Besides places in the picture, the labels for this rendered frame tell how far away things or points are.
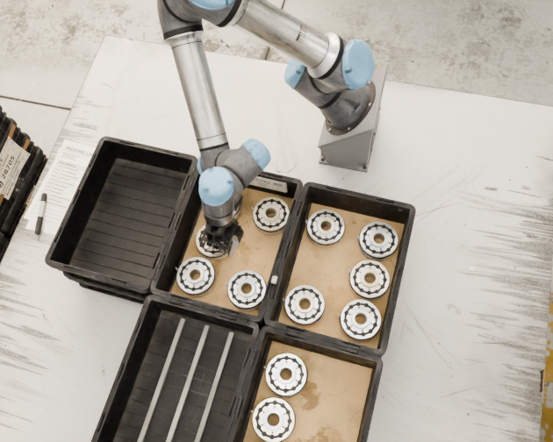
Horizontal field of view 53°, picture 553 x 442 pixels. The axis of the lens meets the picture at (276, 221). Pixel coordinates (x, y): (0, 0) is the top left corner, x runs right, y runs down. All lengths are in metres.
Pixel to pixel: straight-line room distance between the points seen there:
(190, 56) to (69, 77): 1.82
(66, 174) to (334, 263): 0.94
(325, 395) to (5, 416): 0.89
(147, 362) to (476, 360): 0.87
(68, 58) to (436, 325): 2.35
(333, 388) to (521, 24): 2.24
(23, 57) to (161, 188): 1.81
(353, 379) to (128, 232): 0.73
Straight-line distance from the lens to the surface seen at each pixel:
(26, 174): 2.55
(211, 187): 1.18
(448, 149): 1.82
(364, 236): 1.49
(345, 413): 1.42
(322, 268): 1.48
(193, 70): 1.34
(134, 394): 1.50
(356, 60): 1.41
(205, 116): 1.34
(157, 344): 1.50
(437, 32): 3.03
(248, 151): 1.25
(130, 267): 1.58
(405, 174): 1.76
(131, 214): 1.63
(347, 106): 1.58
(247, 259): 1.51
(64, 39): 3.29
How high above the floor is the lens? 2.24
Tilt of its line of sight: 67 degrees down
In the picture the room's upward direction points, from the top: 11 degrees counter-clockwise
